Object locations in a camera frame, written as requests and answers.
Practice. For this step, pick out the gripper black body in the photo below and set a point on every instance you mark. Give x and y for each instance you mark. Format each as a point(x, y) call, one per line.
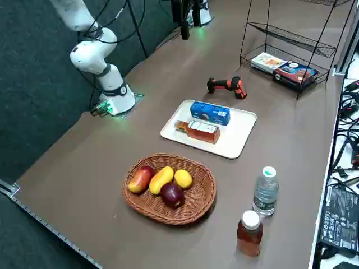
point(179, 9)

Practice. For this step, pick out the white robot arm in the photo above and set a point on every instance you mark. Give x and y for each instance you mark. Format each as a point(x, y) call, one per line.
point(205, 14)
point(89, 57)

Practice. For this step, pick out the blue Oreo cookie box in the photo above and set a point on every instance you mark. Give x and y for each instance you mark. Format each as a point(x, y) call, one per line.
point(209, 112)

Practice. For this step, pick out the cream plastic tray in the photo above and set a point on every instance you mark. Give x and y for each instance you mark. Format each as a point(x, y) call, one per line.
point(235, 140)

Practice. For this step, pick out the yellow cake snack box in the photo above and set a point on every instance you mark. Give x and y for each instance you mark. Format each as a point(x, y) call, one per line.
point(267, 62)

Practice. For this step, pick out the dark blue snack box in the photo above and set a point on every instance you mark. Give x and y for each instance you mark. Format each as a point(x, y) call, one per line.
point(294, 75)

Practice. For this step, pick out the green connector board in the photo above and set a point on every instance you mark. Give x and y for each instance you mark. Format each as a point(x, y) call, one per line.
point(101, 107)

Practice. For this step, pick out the small yellow mango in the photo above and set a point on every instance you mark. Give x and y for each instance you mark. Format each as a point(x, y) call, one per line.
point(183, 178)

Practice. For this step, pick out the long yellow mango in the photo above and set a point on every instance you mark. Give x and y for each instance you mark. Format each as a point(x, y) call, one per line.
point(160, 180)

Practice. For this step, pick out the red yellow mango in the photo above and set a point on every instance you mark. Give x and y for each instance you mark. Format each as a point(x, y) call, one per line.
point(140, 179)

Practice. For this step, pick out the dark red apple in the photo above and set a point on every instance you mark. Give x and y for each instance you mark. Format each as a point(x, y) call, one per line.
point(172, 195)

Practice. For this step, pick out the black dongle red light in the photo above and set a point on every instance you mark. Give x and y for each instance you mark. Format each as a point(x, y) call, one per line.
point(352, 85)
point(348, 106)

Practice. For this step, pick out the brown wicker basket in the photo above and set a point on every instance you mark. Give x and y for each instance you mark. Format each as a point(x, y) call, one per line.
point(196, 207)

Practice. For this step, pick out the clear water bottle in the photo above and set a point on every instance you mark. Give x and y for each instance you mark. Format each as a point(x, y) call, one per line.
point(265, 193)

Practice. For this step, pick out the white capped tea bottle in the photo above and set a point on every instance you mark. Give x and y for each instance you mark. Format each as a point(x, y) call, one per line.
point(249, 238)

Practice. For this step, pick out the black power adapter brick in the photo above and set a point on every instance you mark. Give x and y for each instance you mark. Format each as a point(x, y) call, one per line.
point(340, 218)

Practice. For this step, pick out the aluminium frame post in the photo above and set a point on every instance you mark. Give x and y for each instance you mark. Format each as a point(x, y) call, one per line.
point(346, 53)

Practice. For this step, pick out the aluminium table corner bracket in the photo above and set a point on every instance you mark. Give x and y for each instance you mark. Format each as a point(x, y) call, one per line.
point(12, 189)

